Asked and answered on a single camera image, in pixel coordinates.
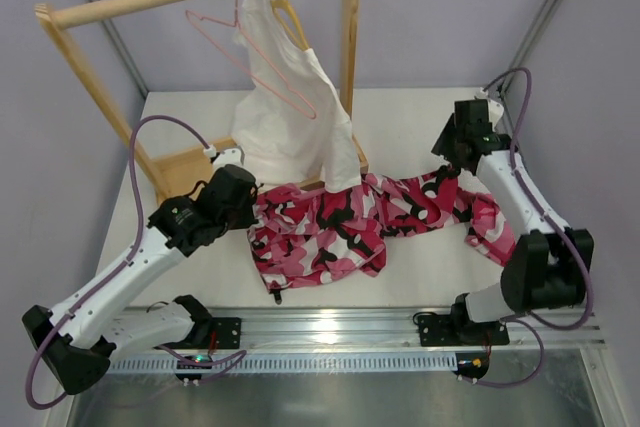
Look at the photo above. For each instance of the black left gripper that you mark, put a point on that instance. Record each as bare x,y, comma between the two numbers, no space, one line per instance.
245,204

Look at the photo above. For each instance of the pink wire hanger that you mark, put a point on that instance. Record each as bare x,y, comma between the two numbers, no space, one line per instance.
293,98

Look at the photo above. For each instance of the slotted cable duct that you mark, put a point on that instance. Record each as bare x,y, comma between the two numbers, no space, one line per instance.
296,363

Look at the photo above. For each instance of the white t-shirt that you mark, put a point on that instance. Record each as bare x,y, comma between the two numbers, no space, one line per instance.
281,145

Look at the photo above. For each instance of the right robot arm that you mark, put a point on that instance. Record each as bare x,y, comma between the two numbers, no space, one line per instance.
549,265

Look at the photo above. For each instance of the aluminium mounting rail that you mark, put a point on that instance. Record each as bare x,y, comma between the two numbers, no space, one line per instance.
325,329

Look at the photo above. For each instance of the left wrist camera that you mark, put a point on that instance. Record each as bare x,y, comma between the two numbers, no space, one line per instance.
229,156

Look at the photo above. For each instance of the wooden clothes rack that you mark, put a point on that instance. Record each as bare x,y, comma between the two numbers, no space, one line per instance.
56,24

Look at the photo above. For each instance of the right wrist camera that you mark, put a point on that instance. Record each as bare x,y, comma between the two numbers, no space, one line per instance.
490,102

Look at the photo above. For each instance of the pink camouflage trousers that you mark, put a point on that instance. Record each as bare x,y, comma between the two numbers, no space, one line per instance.
312,238

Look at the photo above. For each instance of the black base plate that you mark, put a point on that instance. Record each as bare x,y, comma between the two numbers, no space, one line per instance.
442,330
225,333

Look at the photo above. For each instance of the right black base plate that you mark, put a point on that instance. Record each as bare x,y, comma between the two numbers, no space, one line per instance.
442,330

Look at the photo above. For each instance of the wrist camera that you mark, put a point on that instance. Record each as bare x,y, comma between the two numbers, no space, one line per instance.
229,156
490,102

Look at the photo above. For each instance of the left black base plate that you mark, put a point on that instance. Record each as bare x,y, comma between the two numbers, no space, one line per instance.
225,333

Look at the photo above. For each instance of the wooden hanger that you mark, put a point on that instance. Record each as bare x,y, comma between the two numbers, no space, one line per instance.
287,17

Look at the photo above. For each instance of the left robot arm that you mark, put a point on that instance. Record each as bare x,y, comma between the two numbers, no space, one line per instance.
79,338

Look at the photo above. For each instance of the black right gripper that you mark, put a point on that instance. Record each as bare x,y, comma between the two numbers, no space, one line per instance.
451,148

